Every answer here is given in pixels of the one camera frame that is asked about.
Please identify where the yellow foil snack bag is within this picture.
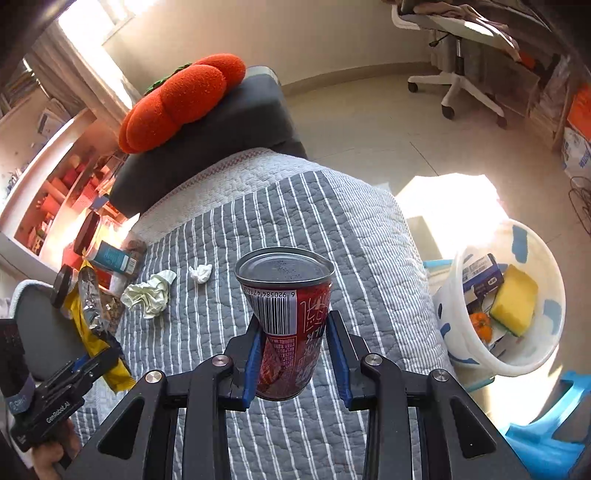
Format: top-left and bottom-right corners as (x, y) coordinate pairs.
(62, 265), (137, 393)

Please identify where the beige curtain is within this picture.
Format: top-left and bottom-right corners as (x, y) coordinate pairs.
(28, 23), (139, 121)

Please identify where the yellow sponge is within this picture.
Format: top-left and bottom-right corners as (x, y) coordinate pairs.
(489, 265), (539, 337)

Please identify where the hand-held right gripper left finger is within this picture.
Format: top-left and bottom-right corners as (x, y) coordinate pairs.
(60, 318), (266, 480)

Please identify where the blue label glass jar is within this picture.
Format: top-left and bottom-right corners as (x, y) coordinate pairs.
(74, 212), (147, 278)

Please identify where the orange plush cushion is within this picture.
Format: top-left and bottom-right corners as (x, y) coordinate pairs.
(119, 53), (247, 154)

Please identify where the white bucket with blue patches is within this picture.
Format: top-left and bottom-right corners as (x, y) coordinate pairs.
(431, 219), (566, 378)

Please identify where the nut jar with black lid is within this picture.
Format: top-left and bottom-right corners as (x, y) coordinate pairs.
(50, 265), (126, 334)

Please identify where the person's left hand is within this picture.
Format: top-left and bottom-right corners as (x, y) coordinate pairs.
(30, 415), (81, 480)

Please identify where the orange cardboard box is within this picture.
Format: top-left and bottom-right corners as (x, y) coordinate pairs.
(566, 85), (591, 141)

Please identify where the blue plastic stool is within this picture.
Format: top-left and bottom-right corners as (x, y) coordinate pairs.
(503, 369), (591, 480)

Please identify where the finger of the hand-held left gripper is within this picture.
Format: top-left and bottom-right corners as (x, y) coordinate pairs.
(71, 344), (123, 386)

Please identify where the small orange fruit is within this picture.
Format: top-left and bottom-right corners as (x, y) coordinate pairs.
(468, 311), (492, 342)

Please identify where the crumpled pale paper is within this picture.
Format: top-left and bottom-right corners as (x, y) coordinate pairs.
(121, 271), (177, 320)

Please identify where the white office chair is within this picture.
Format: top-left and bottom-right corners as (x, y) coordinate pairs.
(392, 0), (522, 129)

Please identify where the white printed bag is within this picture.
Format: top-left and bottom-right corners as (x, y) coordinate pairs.
(561, 127), (591, 178)

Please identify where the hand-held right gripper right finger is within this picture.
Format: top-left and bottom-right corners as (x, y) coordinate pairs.
(325, 310), (532, 480)

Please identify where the tangle of black cables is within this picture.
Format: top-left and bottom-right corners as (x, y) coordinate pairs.
(568, 175), (591, 232)

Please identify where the stack of books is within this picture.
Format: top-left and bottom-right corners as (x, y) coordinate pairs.
(526, 55), (571, 144)

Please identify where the crushed blue white carton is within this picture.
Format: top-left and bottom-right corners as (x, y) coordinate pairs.
(462, 253), (505, 305)

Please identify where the white bookshelf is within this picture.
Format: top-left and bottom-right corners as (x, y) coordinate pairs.
(0, 111), (125, 259)

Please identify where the red drink can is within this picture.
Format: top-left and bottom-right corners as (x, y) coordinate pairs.
(234, 248), (336, 401)

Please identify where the dark grey sofa cushion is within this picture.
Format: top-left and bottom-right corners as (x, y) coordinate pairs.
(108, 66), (309, 217)

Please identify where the grey striped quilt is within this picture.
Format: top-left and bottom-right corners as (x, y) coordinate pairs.
(69, 148), (455, 480)

